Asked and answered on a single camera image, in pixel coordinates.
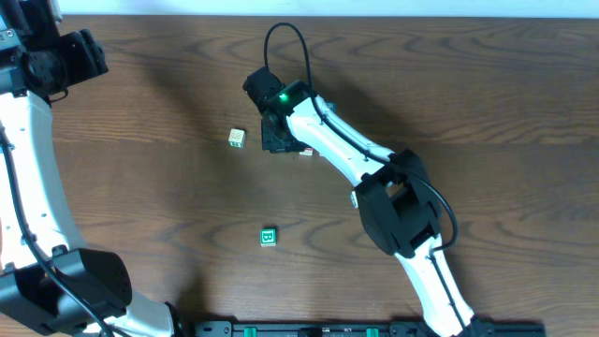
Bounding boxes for red letter I block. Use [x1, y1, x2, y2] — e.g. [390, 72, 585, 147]
[299, 148, 314, 156]

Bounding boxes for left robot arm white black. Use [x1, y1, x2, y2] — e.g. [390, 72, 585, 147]
[1, 0, 186, 336]

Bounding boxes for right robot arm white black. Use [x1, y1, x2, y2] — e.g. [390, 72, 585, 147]
[242, 67, 475, 336]

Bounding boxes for beige block green side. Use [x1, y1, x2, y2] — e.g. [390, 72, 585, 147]
[228, 128, 246, 148]

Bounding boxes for white block number 8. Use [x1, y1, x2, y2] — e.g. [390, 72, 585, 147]
[350, 191, 358, 209]

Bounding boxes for green letter B block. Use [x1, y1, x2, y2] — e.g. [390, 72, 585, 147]
[259, 228, 277, 247]

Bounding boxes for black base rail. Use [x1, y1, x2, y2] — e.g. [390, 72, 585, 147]
[195, 320, 547, 337]

